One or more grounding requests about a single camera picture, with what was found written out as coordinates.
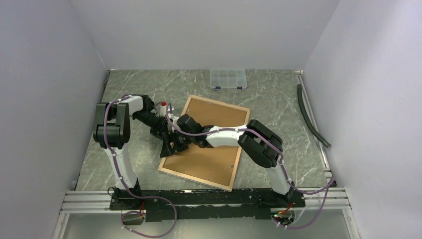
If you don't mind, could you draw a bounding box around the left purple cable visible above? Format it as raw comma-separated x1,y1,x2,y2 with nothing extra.
103,95,178,238

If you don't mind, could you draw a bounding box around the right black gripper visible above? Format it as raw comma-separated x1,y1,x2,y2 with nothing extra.
160,128,195,158

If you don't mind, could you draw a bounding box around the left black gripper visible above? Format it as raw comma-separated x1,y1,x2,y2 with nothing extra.
133,111,169,139

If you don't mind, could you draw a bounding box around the clear plastic organizer box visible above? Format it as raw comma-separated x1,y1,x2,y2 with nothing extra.
210,69,247,90

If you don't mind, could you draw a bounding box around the white wooden picture frame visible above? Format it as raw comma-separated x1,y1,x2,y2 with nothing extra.
158,95,251,193

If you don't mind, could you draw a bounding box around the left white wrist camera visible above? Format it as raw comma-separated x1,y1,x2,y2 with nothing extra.
154,102,172,117

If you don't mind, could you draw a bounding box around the aluminium extrusion rail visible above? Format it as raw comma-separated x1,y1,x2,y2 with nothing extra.
61,191,116,214

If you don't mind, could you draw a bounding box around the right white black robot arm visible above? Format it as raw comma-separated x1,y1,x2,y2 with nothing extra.
160,114,294,207

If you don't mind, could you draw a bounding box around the brown backing board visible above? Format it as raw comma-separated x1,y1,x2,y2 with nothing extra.
162,98,248,189

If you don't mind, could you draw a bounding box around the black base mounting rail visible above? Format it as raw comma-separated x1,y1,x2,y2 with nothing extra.
109,188,306,222

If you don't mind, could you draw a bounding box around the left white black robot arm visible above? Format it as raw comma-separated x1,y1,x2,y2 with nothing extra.
93,94,168,209

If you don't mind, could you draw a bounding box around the black foam tube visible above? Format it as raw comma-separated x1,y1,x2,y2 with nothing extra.
297,84,331,148

